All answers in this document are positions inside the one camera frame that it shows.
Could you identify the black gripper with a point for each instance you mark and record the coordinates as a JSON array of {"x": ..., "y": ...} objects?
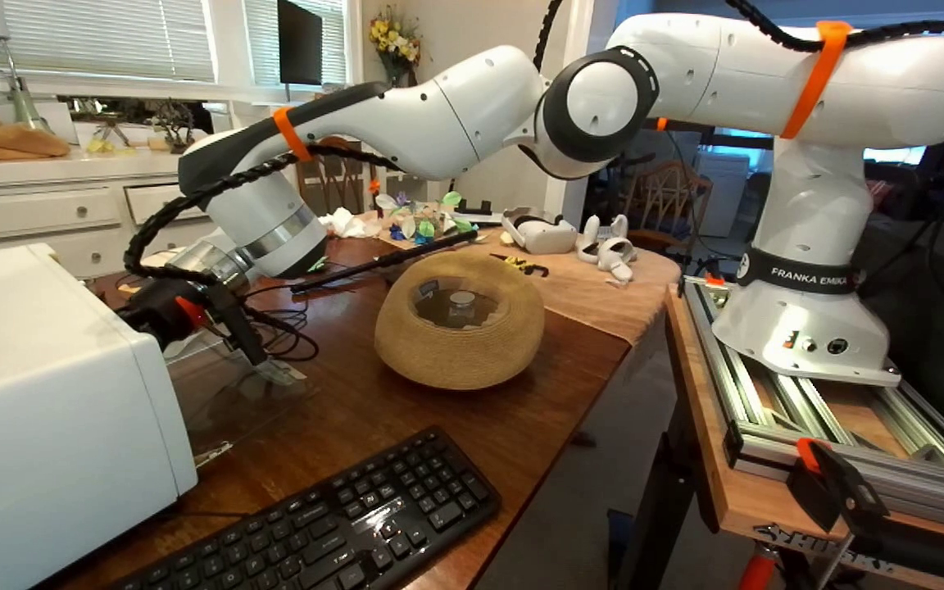
[{"x": 171, "y": 298}]

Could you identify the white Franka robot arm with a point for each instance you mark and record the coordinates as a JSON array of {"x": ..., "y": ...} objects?
[{"x": 711, "y": 75}]

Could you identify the white cloth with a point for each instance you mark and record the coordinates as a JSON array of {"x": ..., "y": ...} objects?
[{"x": 351, "y": 225}]

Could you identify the long black stick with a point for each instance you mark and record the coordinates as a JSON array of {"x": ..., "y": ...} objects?
[{"x": 384, "y": 263}]

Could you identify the dark wooden chair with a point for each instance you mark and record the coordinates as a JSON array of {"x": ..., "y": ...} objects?
[{"x": 330, "y": 190}]

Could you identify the white toaster oven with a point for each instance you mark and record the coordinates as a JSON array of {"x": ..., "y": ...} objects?
[{"x": 58, "y": 413}]

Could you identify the dark grey round dish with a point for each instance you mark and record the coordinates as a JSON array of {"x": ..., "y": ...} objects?
[{"x": 449, "y": 307}]

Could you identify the colourful toy pile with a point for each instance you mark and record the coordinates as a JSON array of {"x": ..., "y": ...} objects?
[{"x": 424, "y": 226}]

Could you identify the dark metal figurine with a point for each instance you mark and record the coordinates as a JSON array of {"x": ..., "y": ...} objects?
[{"x": 178, "y": 130}]

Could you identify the black computer keyboard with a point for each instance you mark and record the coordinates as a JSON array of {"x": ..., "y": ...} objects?
[{"x": 362, "y": 525}]

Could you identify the white drawer cabinet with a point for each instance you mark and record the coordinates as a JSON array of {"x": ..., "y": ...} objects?
[{"x": 13, "y": 215}]

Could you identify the black monitor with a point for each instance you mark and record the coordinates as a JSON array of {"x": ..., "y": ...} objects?
[{"x": 299, "y": 39}]

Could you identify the white plastic headset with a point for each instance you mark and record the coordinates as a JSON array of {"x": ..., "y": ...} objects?
[{"x": 546, "y": 232}]

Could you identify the metal lamp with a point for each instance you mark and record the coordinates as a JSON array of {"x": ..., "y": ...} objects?
[{"x": 18, "y": 102}]

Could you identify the yellow flower bouquet vase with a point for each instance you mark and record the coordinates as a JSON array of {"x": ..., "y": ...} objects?
[{"x": 396, "y": 38}]

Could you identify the white window blinds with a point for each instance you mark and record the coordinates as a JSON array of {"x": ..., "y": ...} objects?
[{"x": 81, "y": 38}]

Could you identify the white handheld controller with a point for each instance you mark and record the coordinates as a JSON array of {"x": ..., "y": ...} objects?
[
  {"x": 619, "y": 256},
  {"x": 590, "y": 236}
]

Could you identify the tan placemat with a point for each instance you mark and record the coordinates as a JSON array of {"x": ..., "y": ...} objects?
[{"x": 603, "y": 307}]

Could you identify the brown wicker chair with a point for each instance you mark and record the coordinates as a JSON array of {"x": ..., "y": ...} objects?
[{"x": 671, "y": 207}]

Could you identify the wooden workbench top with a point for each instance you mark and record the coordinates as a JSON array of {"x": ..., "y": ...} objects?
[{"x": 753, "y": 503}]

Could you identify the black orange clamp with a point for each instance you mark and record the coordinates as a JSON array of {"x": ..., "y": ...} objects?
[{"x": 836, "y": 491}]

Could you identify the aluminium base frame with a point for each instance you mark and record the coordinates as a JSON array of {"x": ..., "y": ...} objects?
[{"x": 777, "y": 421}]

